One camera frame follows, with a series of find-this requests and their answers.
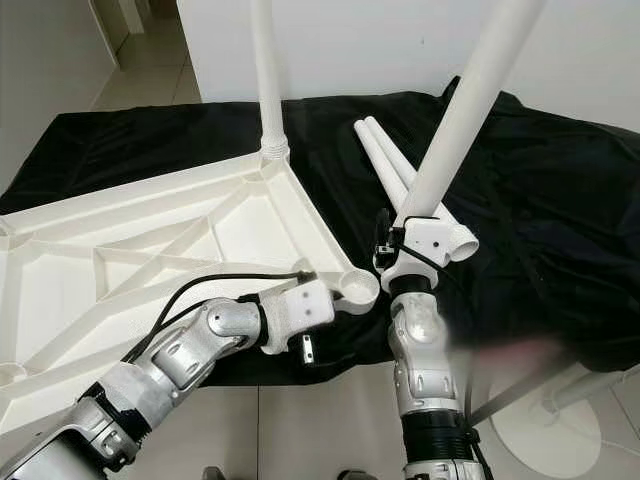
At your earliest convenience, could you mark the white plastic table leg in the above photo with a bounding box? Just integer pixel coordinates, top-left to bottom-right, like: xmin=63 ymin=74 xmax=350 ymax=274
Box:
xmin=366 ymin=116 xmax=480 ymax=263
xmin=353 ymin=120 xmax=411 ymax=211
xmin=252 ymin=0 xmax=290 ymax=164
xmin=400 ymin=0 xmax=550 ymax=223

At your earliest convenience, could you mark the white plastic table top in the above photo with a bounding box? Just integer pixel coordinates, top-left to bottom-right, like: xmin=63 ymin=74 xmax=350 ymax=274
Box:
xmin=0 ymin=148 xmax=381 ymax=480

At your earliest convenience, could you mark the black nylon cloth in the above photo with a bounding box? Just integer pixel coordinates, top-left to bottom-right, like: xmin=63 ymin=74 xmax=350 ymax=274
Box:
xmin=0 ymin=75 xmax=640 ymax=386

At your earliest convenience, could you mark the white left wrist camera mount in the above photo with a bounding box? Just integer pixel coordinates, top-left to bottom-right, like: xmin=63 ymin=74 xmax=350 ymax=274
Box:
xmin=260 ymin=280 xmax=336 ymax=353

